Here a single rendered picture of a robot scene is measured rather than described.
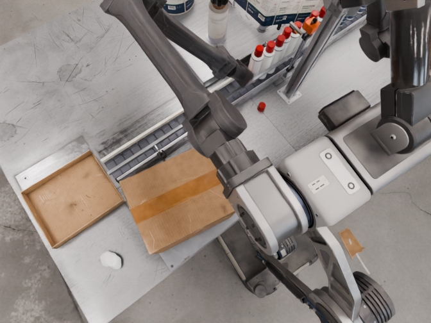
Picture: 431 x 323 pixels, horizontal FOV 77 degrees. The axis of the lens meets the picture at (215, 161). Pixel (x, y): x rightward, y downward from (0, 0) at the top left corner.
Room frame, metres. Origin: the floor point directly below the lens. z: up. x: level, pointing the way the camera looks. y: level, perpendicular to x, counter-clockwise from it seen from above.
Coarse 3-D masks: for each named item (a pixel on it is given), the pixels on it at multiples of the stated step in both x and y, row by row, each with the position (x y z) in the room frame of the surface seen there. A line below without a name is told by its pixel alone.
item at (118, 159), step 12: (348, 24) 1.19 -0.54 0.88; (288, 60) 0.90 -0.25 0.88; (276, 72) 0.82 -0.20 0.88; (228, 84) 0.72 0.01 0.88; (252, 84) 0.74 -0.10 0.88; (240, 96) 0.66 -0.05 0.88; (180, 120) 0.49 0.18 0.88; (156, 132) 0.42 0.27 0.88; (168, 132) 0.43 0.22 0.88; (180, 132) 0.44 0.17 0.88; (144, 144) 0.36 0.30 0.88; (120, 156) 0.29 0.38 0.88; (144, 156) 0.31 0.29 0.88; (108, 168) 0.23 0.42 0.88
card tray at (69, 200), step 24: (72, 168) 0.21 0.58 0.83; (96, 168) 0.23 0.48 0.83; (24, 192) 0.08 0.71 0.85; (48, 192) 0.10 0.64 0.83; (72, 192) 0.11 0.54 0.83; (96, 192) 0.13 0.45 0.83; (48, 216) 0.01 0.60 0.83; (72, 216) 0.02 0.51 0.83; (96, 216) 0.04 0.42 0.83; (48, 240) -0.08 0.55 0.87
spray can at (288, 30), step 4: (284, 28) 0.88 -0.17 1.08; (288, 28) 0.88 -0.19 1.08; (284, 32) 0.87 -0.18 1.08; (288, 32) 0.87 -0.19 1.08; (288, 36) 0.87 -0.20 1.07; (288, 40) 0.86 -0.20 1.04; (284, 44) 0.85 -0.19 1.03; (288, 44) 0.87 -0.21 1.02; (284, 48) 0.86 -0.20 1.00; (284, 52) 0.86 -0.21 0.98; (280, 56) 0.86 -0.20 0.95
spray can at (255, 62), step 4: (256, 48) 0.76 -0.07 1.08; (260, 48) 0.76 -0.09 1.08; (256, 52) 0.75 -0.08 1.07; (260, 52) 0.75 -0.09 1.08; (252, 56) 0.75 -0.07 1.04; (256, 56) 0.75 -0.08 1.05; (260, 56) 0.75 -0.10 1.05; (252, 60) 0.75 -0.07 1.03; (256, 60) 0.74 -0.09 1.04; (260, 60) 0.74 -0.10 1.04; (252, 64) 0.74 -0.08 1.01; (256, 64) 0.74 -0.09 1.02; (260, 64) 0.75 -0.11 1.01; (248, 68) 0.75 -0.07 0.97; (252, 68) 0.74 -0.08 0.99; (256, 68) 0.74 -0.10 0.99; (252, 72) 0.74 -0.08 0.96; (256, 72) 0.74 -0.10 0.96
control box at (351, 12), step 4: (324, 0) 0.80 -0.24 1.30; (328, 0) 0.78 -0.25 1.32; (332, 0) 0.76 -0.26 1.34; (324, 4) 0.79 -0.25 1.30; (328, 4) 0.77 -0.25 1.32; (328, 8) 0.76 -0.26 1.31; (352, 8) 0.77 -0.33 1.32; (356, 8) 0.77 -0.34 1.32; (348, 12) 0.77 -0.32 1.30; (352, 12) 0.77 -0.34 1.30; (356, 12) 0.78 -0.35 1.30
